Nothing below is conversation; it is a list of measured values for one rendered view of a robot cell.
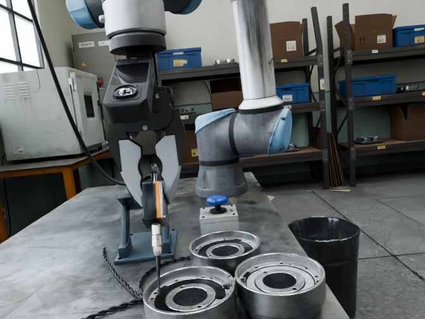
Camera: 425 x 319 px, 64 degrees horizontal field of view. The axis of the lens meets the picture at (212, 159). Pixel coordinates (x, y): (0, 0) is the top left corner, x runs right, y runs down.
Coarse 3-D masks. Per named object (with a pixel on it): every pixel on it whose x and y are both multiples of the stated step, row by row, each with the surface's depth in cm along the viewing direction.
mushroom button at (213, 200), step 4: (212, 196) 65; (216, 196) 65; (220, 196) 64; (224, 196) 65; (208, 200) 64; (212, 200) 63; (216, 200) 63; (220, 200) 63; (224, 200) 64; (212, 204) 63; (216, 204) 63; (220, 204) 65; (216, 208) 65; (220, 208) 65
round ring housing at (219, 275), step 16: (176, 272) 44; (192, 272) 44; (208, 272) 44; (224, 272) 42; (176, 288) 41; (192, 288) 41; (208, 288) 41; (144, 304) 37; (176, 304) 38; (192, 304) 42; (208, 304) 37; (224, 304) 36
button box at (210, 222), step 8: (200, 208) 68; (208, 208) 68; (224, 208) 65; (232, 208) 66; (200, 216) 63; (208, 216) 63; (216, 216) 62; (224, 216) 62; (232, 216) 62; (200, 224) 62; (208, 224) 62; (216, 224) 62; (224, 224) 62; (232, 224) 62; (208, 232) 62
